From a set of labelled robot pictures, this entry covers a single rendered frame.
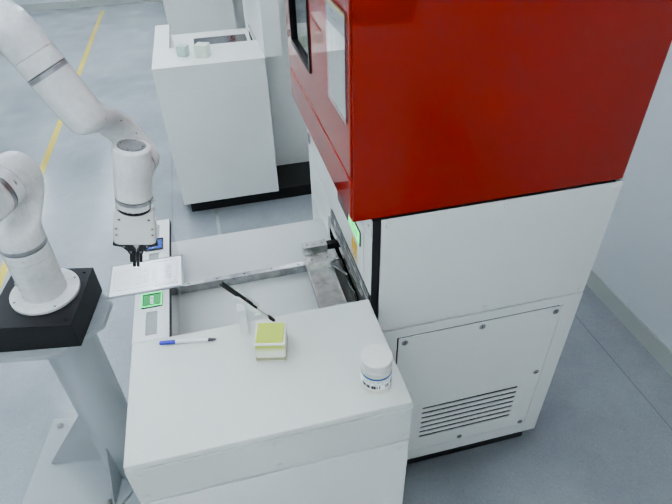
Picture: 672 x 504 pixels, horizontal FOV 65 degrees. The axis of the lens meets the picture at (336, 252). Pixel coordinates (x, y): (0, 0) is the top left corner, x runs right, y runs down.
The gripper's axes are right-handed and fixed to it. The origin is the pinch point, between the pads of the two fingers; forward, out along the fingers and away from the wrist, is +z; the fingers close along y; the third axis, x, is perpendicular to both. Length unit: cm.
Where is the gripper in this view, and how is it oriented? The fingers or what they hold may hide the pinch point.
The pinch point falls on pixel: (136, 257)
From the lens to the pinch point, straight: 145.9
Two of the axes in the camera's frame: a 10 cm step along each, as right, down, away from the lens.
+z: -1.8, 8.0, 5.7
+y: -9.5, 0.0, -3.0
